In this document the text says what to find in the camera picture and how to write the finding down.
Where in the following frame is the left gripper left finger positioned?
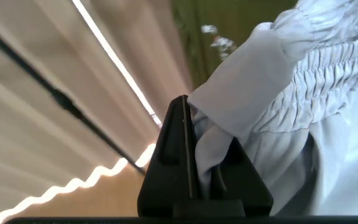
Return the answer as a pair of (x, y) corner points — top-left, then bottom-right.
(137, 95), (198, 218)

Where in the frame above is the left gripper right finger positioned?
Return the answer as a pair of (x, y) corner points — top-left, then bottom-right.
(209, 136), (274, 217)

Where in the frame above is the pale grey garment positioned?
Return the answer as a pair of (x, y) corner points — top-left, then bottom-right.
(186, 0), (358, 217)

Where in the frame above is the green long-sleeved shirt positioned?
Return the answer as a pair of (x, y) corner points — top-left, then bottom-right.
(169, 0), (298, 90)

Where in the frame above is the black clothes rack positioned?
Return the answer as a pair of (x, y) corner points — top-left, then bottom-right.
(0, 18), (147, 177)

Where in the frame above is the beige curtain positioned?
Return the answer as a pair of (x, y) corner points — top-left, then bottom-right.
(0, 0), (195, 220)

